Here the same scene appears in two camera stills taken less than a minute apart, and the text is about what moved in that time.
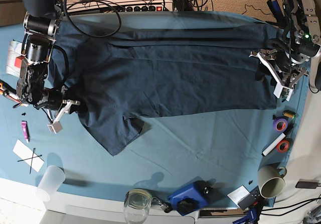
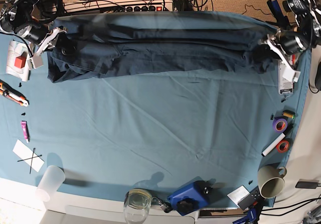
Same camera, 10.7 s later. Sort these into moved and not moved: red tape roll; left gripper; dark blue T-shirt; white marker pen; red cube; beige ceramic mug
Moved: left gripper; dark blue T-shirt
Not moved: red tape roll; red cube; beige ceramic mug; white marker pen
